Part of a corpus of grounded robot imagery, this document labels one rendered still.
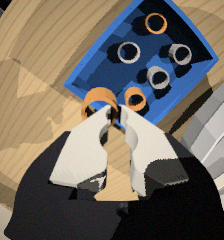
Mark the blue crate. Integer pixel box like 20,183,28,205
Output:
63,0,219,125

